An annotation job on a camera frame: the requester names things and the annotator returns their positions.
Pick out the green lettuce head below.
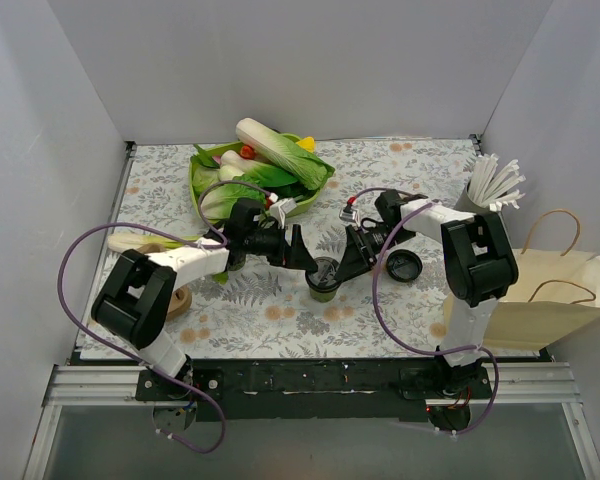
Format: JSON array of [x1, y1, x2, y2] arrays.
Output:
[[199, 175, 265, 220]]

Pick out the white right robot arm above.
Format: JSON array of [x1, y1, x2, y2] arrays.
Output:
[[334, 187, 519, 398]]

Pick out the green celery stalks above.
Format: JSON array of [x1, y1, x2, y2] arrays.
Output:
[[106, 232, 231, 286]]

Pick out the brown cardboard cup carrier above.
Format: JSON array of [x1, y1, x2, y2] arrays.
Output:
[[137, 243, 192, 322]]

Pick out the yellow pepper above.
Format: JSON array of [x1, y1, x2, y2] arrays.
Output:
[[296, 137, 316, 153]]

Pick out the aluminium frame rail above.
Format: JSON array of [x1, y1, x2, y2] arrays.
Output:
[[45, 362, 582, 407]]

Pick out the floral table mat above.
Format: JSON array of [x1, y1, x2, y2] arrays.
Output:
[[118, 137, 476, 359]]

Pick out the green paper coffee cup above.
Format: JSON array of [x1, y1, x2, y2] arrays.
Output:
[[308, 281, 341, 303]]

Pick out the green vegetable tray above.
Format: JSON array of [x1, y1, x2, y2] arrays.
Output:
[[189, 133, 335, 220]]

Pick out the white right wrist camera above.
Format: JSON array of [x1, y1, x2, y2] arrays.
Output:
[[339, 197, 361, 227]]

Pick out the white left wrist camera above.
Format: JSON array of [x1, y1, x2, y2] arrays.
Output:
[[268, 198, 297, 229]]

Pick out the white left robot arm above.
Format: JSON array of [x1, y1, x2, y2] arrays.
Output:
[[91, 198, 318, 400]]

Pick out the red orange pepper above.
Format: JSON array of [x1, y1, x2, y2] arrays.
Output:
[[239, 145, 256, 160]]

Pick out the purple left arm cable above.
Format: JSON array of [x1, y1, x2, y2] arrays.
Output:
[[58, 180, 281, 455]]

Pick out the white wrapped straws bundle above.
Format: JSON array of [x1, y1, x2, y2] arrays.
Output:
[[467, 154, 526, 212]]

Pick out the black plastic cup lid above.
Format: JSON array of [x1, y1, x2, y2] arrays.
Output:
[[305, 256, 341, 284]]

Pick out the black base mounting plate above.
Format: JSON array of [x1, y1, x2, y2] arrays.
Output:
[[135, 358, 492, 422]]

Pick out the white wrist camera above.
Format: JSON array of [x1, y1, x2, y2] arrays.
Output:
[[268, 198, 297, 229], [339, 197, 361, 227]]

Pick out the white bok choy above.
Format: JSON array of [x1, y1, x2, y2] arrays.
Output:
[[219, 150, 255, 181]]

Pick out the napa cabbage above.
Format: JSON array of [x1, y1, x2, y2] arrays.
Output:
[[236, 118, 335, 190]]

